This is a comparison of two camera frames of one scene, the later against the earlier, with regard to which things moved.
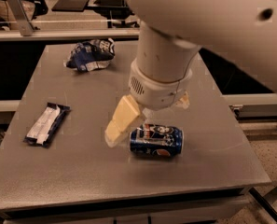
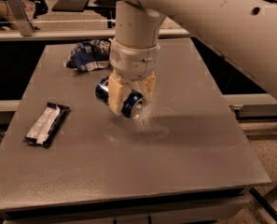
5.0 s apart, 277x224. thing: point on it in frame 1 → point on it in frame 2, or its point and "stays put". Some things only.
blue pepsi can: x=152 y=140 → x=133 y=105
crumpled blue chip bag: x=91 y=55 stays put
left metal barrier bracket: x=18 y=7 stays put
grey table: x=54 y=165 stays put
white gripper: x=158 y=91 → x=134 y=62
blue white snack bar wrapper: x=46 y=124 stays put
